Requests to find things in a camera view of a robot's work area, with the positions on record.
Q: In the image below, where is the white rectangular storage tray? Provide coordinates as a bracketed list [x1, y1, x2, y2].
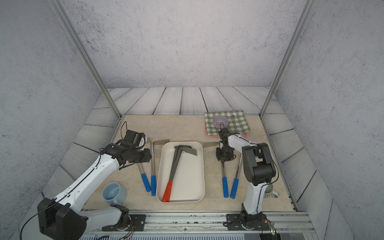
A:
[156, 141, 206, 204]

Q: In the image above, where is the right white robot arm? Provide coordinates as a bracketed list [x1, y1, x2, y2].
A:
[216, 128, 277, 229]

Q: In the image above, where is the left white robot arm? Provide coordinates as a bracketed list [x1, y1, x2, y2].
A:
[38, 144, 152, 240]

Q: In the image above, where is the pink tray under cloth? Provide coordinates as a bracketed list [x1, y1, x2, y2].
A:
[205, 129, 247, 138]

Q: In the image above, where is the green checkered cloth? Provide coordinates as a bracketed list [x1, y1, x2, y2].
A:
[204, 111, 251, 134]

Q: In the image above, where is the small lilac bowl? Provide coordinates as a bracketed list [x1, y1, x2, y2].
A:
[212, 115, 229, 130]

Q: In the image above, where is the light blue plastic cup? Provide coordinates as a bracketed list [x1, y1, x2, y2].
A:
[102, 183, 128, 205]

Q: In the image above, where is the grey ribbed ceramic cup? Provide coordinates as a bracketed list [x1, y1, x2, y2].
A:
[264, 184, 280, 199]

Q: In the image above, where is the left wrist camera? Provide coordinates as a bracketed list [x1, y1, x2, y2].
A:
[123, 130, 147, 150]

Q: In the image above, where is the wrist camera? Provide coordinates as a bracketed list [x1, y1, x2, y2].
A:
[219, 128, 230, 140]
[123, 130, 147, 150]

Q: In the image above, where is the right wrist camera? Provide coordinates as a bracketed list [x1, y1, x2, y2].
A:
[219, 128, 230, 140]

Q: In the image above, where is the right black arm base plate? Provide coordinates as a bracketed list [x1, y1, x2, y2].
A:
[223, 212, 270, 232]

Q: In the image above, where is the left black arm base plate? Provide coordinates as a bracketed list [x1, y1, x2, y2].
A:
[102, 214, 147, 232]

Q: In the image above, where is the aluminium front rail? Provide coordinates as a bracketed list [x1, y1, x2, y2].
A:
[81, 211, 318, 240]

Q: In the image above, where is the left aluminium frame post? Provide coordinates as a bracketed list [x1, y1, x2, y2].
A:
[49, 0, 122, 120]

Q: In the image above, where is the aluminium frame post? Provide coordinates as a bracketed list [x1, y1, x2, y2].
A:
[49, 0, 122, 120]
[259, 0, 315, 119]

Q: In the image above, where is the right aluminium frame post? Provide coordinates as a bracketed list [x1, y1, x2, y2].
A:
[259, 0, 315, 119]

